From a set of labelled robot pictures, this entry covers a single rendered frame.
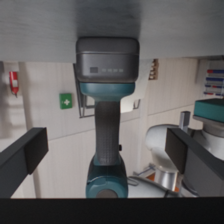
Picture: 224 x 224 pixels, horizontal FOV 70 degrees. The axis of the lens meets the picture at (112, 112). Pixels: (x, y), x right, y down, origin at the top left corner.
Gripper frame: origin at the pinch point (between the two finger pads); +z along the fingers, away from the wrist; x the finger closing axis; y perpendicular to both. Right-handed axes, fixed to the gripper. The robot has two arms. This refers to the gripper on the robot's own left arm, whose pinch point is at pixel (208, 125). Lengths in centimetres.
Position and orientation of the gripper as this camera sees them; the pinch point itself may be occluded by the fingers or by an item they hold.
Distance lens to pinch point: 46.2
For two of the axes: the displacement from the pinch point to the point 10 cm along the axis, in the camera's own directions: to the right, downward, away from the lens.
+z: 0.1, -9.7, -2.6
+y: -8.7, 1.1, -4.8
